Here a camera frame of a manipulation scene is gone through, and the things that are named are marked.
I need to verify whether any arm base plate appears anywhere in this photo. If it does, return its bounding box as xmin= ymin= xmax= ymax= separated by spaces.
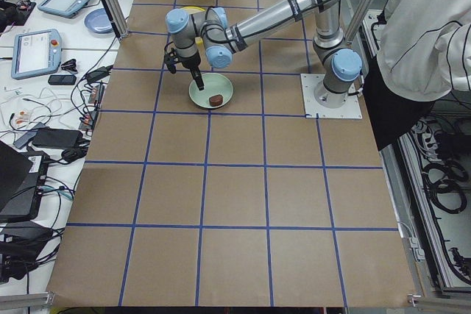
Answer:
xmin=300 ymin=74 xmax=363 ymax=120

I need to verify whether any near teach pendant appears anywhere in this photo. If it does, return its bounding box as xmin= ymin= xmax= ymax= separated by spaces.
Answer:
xmin=11 ymin=29 xmax=62 ymax=80

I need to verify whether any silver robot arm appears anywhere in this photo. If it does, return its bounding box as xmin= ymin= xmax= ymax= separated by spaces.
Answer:
xmin=163 ymin=0 xmax=344 ymax=90

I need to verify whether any black laptop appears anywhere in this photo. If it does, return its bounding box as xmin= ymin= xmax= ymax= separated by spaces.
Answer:
xmin=1 ymin=143 xmax=49 ymax=223

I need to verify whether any light green plate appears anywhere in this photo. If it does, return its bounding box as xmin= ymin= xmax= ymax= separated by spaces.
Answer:
xmin=188 ymin=73 xmax=233 ymax=109

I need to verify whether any blue plate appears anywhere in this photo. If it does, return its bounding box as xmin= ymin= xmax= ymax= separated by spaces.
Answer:
xmin=84 ymin=8 xmax=113 ymax=34

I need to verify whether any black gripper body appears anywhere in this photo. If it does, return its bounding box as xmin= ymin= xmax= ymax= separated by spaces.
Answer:
xmin=180 ymin=54 xmax=201 ymax=71

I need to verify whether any brown steamed bun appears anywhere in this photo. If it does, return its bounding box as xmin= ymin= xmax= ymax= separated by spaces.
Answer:
xmin=208 ymin=94 xmax=224 ymax=107

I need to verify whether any person in white jacket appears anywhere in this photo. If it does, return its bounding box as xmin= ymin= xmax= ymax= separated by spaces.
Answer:
xmin=363 ymin=0 xmax=470 ymax=150

